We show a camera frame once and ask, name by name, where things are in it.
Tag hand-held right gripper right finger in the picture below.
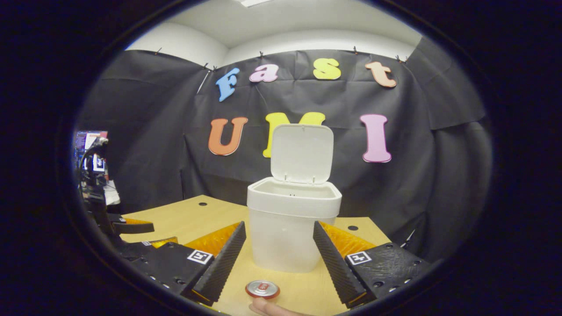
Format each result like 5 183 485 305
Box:
313 221 433 309

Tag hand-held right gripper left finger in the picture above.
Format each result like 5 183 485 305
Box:
132 221 247 307

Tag red pop can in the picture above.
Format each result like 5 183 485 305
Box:
245 280 281 300

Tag white desktop garbage bin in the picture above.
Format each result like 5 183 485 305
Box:
247 124 342 273

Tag white crumpled sheet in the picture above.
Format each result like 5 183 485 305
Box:
103 180 120 206

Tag wooden desktop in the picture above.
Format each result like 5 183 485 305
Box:
119 195 391 316

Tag computer monitor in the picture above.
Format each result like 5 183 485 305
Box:
75 130 108 172

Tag black backdrop cloth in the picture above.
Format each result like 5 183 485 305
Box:
75 37 492 264

